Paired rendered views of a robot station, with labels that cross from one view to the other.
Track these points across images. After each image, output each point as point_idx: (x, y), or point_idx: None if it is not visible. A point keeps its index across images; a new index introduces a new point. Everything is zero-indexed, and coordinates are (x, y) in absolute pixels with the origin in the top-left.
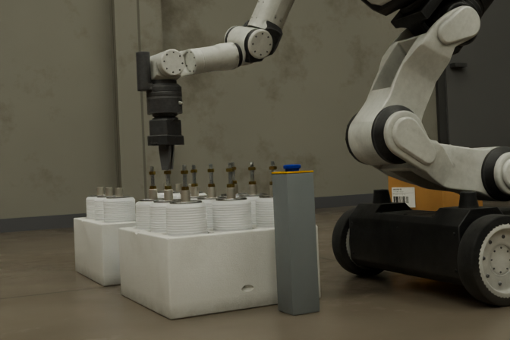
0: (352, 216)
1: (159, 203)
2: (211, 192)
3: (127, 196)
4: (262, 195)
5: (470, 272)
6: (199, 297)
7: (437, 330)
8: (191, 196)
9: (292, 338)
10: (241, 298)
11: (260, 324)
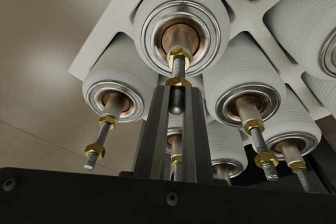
0: (306, 172)
1: (136, 37)
2: (239, 117)
3: None
4: (232, 162)
5: (170, 179)
6: None
7: (134, 153)
8: (323, 50)
9: (96, 114)
10: None
11: None
